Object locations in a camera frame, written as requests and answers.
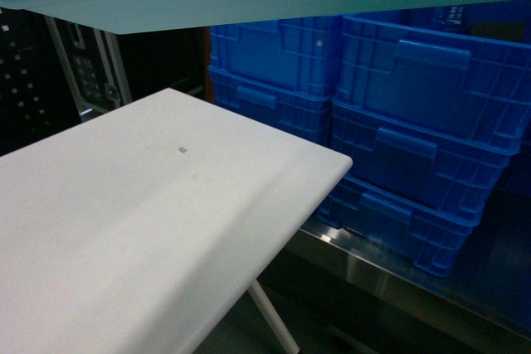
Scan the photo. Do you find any blue crate lower back stack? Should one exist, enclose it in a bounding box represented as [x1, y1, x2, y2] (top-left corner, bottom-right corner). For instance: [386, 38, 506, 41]
[208, 66, 332, 147]

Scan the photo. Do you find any blue crate stack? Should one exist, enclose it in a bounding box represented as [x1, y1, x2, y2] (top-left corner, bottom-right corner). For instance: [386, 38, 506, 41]
[210, 15, 342, 97]
[335, 0, 530, 152]
[318, 176, 482, 277]
[330, 100, 518, 225]
[208, 66, 332, 147]

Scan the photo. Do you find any blue crate upper back stack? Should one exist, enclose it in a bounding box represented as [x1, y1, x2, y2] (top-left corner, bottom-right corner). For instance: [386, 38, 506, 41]
[210, 15, 342, 97]

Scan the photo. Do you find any blue crate bottom front stack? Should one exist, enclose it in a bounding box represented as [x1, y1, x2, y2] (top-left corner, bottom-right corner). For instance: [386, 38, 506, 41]
[318, 176, 482, 277]

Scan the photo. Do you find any blue crate middle front stack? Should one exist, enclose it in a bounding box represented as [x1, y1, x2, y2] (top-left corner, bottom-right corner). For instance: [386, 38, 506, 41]
[330, 100, 518, 225]

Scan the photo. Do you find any blue crate top front stack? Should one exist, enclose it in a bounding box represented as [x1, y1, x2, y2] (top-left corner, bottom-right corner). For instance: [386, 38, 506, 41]
[335, 0, 530, 152]

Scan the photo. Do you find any white folding table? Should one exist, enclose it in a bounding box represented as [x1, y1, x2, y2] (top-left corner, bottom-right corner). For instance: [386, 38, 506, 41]
[1, 89, 353, 353]

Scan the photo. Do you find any stainless steel shelf rack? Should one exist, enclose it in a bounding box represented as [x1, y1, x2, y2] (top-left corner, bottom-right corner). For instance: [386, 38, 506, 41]
[285, 187, 531, 354]

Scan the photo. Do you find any black UBTECH flight case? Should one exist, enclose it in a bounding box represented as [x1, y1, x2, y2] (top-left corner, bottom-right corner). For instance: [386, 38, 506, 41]
[45, 17, 205, 118]

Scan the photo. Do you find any black perforated pegboard panel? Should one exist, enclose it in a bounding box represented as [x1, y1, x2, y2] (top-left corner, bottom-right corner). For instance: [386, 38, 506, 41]
[0, 7, 84, 156]

